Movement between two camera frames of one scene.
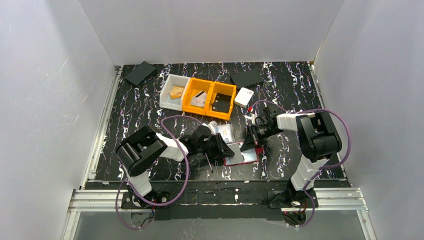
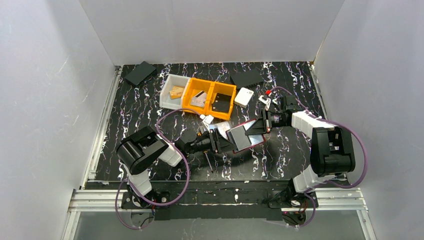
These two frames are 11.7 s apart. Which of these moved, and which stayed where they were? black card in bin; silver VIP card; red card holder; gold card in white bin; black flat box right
Moved: red card holder
Stayed: black card in bin; black flat box right; gold card in white bin; silver VIP card
